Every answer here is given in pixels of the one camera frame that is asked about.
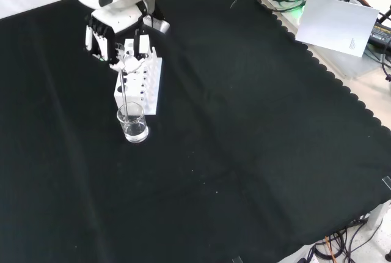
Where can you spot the clear cloth clip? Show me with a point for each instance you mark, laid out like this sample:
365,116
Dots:
236,260
386,182

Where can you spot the white test tube rack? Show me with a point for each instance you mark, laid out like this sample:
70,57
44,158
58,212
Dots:
151,91

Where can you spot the black power adapter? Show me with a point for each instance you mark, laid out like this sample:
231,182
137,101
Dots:
382,35

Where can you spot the pale board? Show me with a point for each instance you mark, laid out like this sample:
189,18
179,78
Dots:
336,24

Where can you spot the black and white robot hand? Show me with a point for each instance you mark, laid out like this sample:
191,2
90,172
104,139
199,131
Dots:
116,26

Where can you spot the white bench leg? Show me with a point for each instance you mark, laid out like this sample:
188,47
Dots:
377,215

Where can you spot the clear glass beaker with water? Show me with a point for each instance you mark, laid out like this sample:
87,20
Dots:
134,130

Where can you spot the clear glass rod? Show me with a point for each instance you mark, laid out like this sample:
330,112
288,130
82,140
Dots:
124,98

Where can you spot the black bench cloth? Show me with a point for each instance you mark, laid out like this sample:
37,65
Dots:
214,137

